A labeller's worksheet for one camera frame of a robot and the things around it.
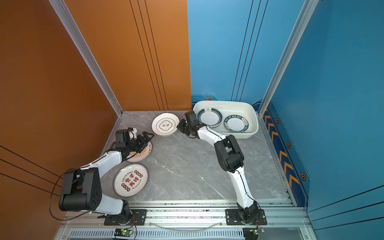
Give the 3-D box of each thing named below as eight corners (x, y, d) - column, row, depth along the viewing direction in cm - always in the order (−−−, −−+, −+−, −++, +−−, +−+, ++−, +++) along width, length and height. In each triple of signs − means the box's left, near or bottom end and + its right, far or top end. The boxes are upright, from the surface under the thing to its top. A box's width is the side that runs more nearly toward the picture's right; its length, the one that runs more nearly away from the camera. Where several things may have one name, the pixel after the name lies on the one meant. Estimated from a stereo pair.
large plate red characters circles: (109, 197, 81) (107, 196, 80) (120, 165, 93) (119, 163, 92) (144, 197, 81) (143, 196, 80) (150, 165, 93) (150, 163, 92)
